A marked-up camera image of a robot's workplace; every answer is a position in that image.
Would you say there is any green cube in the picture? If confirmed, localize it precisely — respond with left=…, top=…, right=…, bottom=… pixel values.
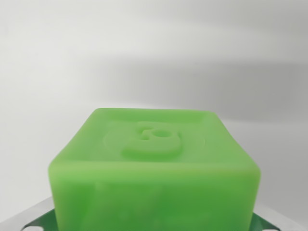
left=47, top=107, right=261, bottom=231

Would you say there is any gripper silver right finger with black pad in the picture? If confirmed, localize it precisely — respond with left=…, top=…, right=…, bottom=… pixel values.
left=251, top=200, right=308, bottom=231

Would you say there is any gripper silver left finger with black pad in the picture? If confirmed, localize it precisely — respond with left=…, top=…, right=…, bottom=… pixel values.
left=0, top=196, right=56, bottom=231

